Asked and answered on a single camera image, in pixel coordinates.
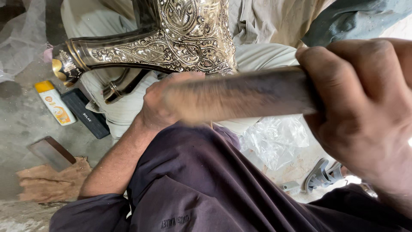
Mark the person's dark purple clothing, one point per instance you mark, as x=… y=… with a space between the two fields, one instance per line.
x=206 y=183

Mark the person's right hand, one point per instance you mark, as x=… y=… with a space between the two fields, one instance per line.
x=363 y=122

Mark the black rectangular case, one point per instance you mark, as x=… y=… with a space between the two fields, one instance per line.
x=84 y=113

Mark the grey sandal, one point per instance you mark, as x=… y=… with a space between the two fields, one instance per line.
x=320 y=176

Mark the clear plastic sheet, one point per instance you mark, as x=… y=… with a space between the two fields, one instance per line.
x=19 y=38

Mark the person's left fingers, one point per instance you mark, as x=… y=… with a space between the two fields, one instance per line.
x=183 y=76

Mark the beige fabric garment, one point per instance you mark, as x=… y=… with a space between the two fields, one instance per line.
x=267 y=22

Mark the wooden bristle brush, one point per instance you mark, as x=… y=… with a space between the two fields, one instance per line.
x=238 y=95

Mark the crumpled clear plastic bag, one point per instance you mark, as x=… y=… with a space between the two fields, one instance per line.
x=275 y=141

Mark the brown rectangular block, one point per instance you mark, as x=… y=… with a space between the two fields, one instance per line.
x=53 y=153

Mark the brown rag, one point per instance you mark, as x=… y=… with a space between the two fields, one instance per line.
x=51 y=185

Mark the small grey block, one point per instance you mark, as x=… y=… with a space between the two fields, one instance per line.
x=289 y=186

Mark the dark teal fabric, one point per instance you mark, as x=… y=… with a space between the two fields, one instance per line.
x=354 y=19

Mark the person's left hand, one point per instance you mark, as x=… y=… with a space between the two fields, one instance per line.
x=153 y=106

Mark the white tube with yellow cap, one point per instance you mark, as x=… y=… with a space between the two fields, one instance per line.
x=55 y=103

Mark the person's right fingers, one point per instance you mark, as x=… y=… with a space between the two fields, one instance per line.
x=347 y=71

